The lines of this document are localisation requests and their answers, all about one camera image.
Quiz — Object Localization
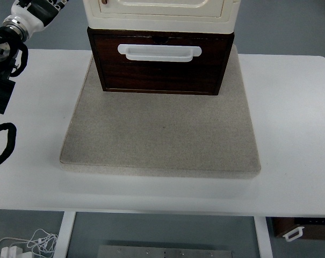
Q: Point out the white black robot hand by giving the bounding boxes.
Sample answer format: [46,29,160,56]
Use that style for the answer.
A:
[3,0,68,41]

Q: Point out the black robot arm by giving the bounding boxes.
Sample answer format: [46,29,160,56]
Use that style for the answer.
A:
[0,25,28,114]

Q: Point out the dark wood cabinet base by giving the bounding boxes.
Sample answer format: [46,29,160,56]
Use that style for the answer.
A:
[86,26,235,96]

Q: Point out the cream upper cabinet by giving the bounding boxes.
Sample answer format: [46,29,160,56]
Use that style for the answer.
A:
[83,0,241,34]

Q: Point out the spare dark wood drawer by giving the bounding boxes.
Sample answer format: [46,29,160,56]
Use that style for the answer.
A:
[271,217,325,242]

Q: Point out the beige fabric pad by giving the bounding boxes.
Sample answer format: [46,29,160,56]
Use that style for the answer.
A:
[60,47,261,178]

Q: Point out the white left table leg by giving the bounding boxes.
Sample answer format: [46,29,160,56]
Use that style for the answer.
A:
[53,211,76,258]

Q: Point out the white table leg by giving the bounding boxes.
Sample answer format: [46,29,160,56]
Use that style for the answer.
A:
[254,216,273,258]
[53,211,76,258]

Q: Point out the white power adapter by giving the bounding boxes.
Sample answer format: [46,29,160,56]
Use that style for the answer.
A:
[0,246,23,258]

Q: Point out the white right table leg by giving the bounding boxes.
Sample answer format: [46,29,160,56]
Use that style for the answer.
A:
[254,216,273,258]

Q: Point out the black sleeved arm cable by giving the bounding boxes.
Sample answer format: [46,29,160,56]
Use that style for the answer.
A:
[0,123,17,169]

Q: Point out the white cable on floor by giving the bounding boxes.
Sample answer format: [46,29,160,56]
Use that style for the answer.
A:
[0,228,59,258]

